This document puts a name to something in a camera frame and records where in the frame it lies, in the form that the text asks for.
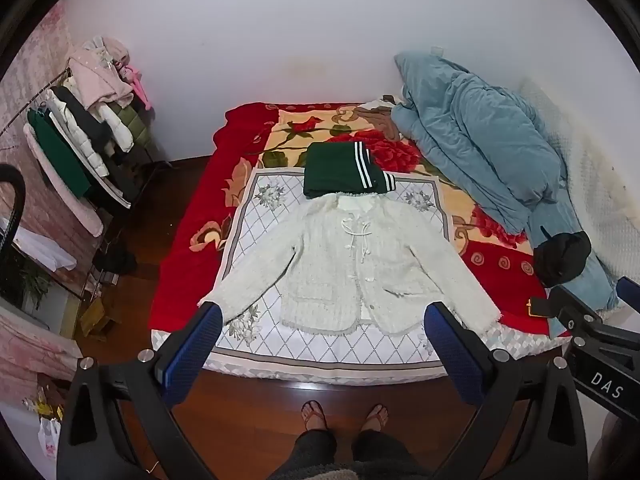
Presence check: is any green plant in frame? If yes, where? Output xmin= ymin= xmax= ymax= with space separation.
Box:
xmin=0 ymin=255 xmax=51 ymax=311

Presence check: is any pink patterned cloth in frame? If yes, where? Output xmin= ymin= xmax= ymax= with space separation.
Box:
xmin=0 ymin=310 xmax=83 ymax=386

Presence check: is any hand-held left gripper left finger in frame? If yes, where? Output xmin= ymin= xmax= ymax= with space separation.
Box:
xmin=56 ymin=303 xmax=223 ymax=480

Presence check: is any white textured blanket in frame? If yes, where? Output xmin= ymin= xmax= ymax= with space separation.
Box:
xmin=517 ymin=77 xmax=640 ymax=286

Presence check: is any blue duvet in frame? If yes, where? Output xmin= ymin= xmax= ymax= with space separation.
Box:
xmin=390 ymin=51 xmax=618 ymax=311

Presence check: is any small wooden stool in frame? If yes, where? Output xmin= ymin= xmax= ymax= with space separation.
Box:
xmin=80 ymin=300 xmax=121 ymax=337

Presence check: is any red floral blanket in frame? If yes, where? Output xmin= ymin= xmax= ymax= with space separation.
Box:
xmin=149 ymin=101 xmax=551 ymax=333

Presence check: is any white diamond pattern mat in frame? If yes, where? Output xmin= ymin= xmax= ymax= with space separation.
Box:
xmin=150 ymin=167 xmax=573 ymax=386

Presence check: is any white plastic bag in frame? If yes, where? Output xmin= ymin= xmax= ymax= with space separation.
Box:
xmin=39 ymin=417 xmax=63 ymax=461

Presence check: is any person's right foot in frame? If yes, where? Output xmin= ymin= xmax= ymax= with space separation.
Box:
xmin=361 ymin=402 xmax=390 ymax=433

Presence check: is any black cap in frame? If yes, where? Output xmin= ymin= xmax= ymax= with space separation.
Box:
xmin=532 ymin=227 xmax=592 ymax=288

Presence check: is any white fuzzy jacket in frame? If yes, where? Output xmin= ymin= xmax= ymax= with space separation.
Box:
xmin=197 ymin=192 xmax=501 ymax=338

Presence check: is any person's left foot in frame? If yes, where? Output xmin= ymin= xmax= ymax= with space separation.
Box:
xmin=301 ymin=400 xmax=328 ymax=433

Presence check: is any person's left leg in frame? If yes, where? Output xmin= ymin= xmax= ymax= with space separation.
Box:
xmin=270 ymin=430 xmax=338 ymax=480

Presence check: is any row of hanging clothes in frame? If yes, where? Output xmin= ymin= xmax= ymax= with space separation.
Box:
xmin=22 ymin=35 xmax=156 ymax=236

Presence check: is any person's foot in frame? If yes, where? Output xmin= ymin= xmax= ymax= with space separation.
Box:
xmin=361 ymin=402 xmax=390 ymax=433
xmin=301 ymin=400 xmax=328 ymax=433

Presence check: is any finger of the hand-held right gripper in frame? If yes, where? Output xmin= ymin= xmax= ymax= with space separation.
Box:
xmin=617 ymin=275 xmax=640 ymax=311
xmin=528 ymin=285 xmax=601 ymax=336

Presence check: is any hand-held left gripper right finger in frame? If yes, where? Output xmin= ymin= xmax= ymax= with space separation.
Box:
xmin=424 ymin=302 xmax=588 ymax=480

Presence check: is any metal clothes rack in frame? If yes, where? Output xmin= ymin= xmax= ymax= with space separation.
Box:
xmin=0 ymin=67 xmax=168 ymax=321

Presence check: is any folded green striped garment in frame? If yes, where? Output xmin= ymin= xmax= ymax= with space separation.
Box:
xmin=302 ymin=141 xmax=397 ymax=198

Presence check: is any black curved tube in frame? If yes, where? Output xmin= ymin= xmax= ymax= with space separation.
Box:
xmin=0 ymin=165 xmax=27 ymax=261

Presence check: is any white cloth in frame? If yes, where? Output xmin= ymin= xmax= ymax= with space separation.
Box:
xmin=10 ymin=227 xmax=78 ymax=273

